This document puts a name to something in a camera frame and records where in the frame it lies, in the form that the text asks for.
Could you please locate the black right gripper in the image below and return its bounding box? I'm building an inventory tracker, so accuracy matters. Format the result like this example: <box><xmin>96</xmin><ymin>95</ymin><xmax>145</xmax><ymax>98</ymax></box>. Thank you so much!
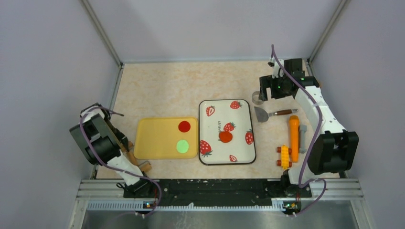
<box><xmin>259</xmin><ymin>73</ymin><xmax>291</xmax><ymax>102</ymax></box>

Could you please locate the orange dough disc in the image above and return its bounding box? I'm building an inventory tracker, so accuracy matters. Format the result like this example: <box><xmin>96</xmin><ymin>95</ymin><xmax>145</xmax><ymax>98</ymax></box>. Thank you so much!
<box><xmin>218</xmin><ymin>131</ymin><xmax>233</xmax><ymax>143</ymax></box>

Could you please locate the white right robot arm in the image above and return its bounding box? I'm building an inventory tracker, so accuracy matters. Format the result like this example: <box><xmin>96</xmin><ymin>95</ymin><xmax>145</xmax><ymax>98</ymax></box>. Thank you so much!
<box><xmin>258</xmin><ymin>57</ymin><xmax>359</xmax><ymax>197</ymax></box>

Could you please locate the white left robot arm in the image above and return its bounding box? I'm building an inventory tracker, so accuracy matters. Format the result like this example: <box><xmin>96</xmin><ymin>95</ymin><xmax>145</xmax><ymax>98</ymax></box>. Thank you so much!
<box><xmin>69</xmin><ymin>103</ymin><xmax>153</xmax><ymax>197</ymax></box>

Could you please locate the green dough disc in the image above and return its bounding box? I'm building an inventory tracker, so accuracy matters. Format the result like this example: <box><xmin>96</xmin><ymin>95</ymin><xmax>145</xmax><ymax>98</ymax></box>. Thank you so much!
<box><xmin>176</xmin><ymin>140</ymin><xmax>189</xmax><ymax>154</ymax></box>

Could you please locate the red dough disc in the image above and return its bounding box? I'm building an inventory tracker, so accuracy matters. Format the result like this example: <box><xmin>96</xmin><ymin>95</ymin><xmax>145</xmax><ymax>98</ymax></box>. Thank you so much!
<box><xmin>178</xmin><ymin>121</ymin><xmax>191</xmax><ymax>133</ymax></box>

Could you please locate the orange toy microphone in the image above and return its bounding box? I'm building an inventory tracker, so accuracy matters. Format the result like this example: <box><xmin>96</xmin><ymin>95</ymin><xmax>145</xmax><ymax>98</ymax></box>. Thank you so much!
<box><xmin>288</xmin><ymin>115</ymin><xmax>299</xmax><ymax>163</ymax></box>

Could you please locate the grey toy bar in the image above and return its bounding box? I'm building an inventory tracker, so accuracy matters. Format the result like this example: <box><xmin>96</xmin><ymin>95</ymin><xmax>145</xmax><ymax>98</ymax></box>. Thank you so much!
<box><xmin>298</xmin><ymin>125</ymin><xmax>307</xmax><ymax>154</ymax></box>

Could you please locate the yellow plastic tray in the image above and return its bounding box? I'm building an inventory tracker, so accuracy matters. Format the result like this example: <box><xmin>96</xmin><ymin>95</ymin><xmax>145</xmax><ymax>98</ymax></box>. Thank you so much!
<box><xmin>133</xmin><ymin>117</ymin><xmax>199</xmax><ymax>159</ymax></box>

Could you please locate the yellow red toy block car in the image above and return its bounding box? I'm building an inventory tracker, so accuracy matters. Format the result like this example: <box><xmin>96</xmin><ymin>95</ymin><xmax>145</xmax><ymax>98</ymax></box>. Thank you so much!
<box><xmin>276</xmin><ymin>145</ymin><xmax>292</xmax><ymax>170</ymax></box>

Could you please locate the white strawberry enamel tray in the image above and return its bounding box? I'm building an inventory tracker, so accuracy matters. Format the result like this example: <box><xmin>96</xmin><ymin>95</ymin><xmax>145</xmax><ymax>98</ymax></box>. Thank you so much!
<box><xmin>199</xmin><ymin>99</ymin><xmax>256</xmax><ymax>166</ymax></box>

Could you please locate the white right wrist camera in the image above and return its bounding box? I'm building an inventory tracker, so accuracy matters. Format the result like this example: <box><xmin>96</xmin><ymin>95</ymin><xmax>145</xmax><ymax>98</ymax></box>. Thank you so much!
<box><xmin>268</xmin><ymin>57</ymin><xmax>284</xmax><ymax>78</ymax></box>

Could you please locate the steel scraper wooden handle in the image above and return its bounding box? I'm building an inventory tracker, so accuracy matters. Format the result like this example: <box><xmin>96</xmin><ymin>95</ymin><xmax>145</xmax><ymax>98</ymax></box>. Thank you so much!
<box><xmin>254</xmin><ymin>106</ymin><xmax>298</xmax><ymax>123</ymax></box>

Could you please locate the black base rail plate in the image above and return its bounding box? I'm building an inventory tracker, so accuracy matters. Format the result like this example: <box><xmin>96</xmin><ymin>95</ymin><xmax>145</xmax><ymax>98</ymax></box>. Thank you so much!
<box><xmin>116</xmin><ymin>179</ymin><xmax>312</xmax><ymax>207</ymax></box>

